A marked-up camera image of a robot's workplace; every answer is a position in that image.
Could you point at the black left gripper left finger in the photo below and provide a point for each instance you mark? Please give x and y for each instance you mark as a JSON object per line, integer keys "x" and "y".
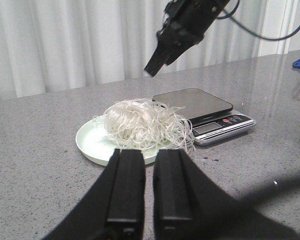
{"x": 114, "y": 207}

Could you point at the light green round plate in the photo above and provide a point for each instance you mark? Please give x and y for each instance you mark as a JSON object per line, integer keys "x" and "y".
{"x": 92, "y": 140}

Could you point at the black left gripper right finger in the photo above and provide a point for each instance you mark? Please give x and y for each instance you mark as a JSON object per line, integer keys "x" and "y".
{"x": 190, "y": 206}

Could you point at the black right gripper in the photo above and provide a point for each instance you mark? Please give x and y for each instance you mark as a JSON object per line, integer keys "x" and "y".
{"x": 187, "y": 22}

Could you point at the white translucent vermicelli bundle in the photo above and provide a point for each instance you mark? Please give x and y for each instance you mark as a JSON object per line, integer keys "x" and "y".
{"x": 147, "y": 125}

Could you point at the white pleated curtain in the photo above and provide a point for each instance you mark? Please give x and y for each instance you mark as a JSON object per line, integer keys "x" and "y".
{"x": 54, "y": 45}

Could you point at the black silver kitchen scale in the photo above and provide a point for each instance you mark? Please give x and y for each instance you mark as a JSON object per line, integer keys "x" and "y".
{"x": 213, "y": 119}

